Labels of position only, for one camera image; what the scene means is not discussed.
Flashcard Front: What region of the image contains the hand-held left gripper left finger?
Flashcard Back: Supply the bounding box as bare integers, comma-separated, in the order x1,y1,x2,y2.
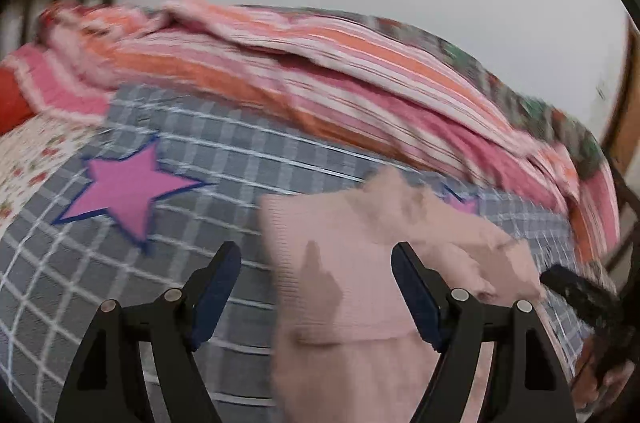
54,241,243,423

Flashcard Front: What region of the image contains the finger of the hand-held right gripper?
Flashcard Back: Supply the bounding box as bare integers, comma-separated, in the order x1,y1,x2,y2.
541,265,581,304

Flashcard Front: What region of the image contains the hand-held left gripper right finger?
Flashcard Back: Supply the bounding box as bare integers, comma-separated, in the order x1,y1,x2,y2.
391,241,579,423

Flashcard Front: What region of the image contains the pink knit sweater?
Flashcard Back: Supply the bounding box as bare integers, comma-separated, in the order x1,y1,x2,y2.
259,165,547,423

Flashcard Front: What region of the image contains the person's right hand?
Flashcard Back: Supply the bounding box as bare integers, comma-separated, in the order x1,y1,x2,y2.
574,335,633,410

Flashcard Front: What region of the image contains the dark wooden chair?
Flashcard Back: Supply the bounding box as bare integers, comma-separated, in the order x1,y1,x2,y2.
602,163,640,276

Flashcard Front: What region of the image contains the grey checked blanket with stars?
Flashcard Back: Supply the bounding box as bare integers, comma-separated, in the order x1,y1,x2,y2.
0,83,601,423

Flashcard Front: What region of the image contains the white floral bed sheet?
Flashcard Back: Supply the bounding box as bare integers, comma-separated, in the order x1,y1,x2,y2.
0,115,102,235

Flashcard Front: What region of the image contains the pink orange striped quilt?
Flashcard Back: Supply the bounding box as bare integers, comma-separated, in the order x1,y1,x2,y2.
40,0,622,265

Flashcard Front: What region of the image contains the pink frilled pillow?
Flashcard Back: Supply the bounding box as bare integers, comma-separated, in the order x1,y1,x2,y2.
0,43,114,122

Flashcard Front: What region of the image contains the red pillow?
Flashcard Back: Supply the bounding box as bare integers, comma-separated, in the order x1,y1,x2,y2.
0,65,40,136

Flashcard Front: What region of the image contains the brown wooden door frame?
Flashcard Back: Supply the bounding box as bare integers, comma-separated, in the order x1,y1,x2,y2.
599,17,640,166

